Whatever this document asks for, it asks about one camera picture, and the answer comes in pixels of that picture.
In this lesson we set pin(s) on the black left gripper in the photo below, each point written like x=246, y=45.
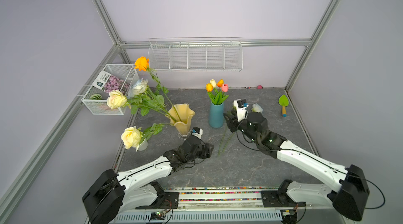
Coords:
x=205, y=151

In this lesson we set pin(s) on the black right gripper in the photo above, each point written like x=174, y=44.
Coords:
x=233, y=121

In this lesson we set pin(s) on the yellow wavy glass vase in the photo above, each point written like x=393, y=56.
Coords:
x=180, y=116

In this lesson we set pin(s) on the teal cylinder vase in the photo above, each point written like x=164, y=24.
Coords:
x=216, y=115

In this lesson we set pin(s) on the pink tulip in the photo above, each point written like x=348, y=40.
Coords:
x=224, y=88

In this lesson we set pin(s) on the orange yellow tulip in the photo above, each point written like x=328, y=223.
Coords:
x=220, y=83

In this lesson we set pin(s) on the small orange tulip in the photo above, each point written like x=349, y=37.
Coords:
x=209, y=87

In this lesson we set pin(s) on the cream white tulip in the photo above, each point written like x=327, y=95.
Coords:
x=213, y=83

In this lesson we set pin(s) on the cream yellow rose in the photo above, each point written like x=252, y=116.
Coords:
x=132, y=137
x=117, y=100

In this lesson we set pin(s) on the white blue rose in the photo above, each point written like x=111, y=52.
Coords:
x=138, y=87

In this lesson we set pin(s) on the orange ranunculus flower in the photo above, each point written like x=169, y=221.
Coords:
x=143, y=64

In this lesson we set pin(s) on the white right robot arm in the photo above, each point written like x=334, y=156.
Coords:
x=348, y=186

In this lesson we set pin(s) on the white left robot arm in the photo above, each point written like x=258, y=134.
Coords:
x=132, y=183

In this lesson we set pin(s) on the seed packet purple flowers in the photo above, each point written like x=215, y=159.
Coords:
x=108, y=83

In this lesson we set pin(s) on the green garden trowel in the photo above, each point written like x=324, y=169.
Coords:
x=283, y=102

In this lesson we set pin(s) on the white pot green succulent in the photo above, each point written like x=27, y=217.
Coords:
x=142, y=146

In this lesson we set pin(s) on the green striped ball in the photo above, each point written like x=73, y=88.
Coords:
x=96, y=97

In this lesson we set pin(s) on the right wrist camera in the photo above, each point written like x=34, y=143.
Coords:
x=241, y=107

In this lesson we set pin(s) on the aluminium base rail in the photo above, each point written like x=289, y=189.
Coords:
x=233, y=205

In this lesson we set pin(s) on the long white wire basket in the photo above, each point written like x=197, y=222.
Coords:
x=196, y=55

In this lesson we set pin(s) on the square white wire basket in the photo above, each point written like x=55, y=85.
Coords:
x=100, y=107

